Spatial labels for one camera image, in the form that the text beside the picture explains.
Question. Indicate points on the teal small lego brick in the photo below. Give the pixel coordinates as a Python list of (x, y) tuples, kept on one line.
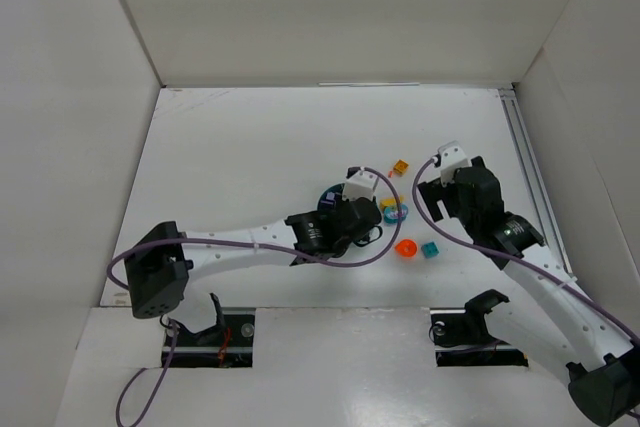
[(429, 250)]

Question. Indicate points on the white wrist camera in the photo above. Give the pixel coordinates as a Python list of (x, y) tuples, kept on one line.
[(448, 160), (359, 183)]

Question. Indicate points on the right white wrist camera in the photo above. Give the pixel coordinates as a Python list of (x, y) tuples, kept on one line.
[(448, 160)]

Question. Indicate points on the blue printed oval lego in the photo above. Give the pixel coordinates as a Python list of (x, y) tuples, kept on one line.
[(395, 214)]

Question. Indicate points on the orange round lego piece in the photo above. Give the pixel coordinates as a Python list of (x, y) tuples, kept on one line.
[(406, 248)]

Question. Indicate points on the dark purple lego brick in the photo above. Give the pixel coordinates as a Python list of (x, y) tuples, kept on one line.
[(327, 203)]

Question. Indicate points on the teal round divided container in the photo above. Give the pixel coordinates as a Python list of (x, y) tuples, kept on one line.
[(338, 189)]

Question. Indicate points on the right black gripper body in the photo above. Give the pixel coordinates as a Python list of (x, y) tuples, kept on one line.
[(439, 195)]

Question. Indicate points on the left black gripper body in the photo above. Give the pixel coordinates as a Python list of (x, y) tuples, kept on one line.
[(365, 212)]

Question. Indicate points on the amber transparent lego brick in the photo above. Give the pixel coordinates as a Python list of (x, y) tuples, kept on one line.
[(400, 167)]

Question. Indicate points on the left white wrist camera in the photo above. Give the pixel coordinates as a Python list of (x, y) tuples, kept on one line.
[(359, 183)]

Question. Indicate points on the yellow lego piece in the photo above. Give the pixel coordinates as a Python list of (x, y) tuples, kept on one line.
[(389, 202)]

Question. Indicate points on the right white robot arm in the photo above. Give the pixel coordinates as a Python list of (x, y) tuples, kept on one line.
[(586, 348)]

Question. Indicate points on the aluminium rail right edge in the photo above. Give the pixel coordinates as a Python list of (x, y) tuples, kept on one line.
[(533, 177)]

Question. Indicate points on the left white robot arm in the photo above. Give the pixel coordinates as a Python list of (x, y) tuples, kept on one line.
[(163, 268)]

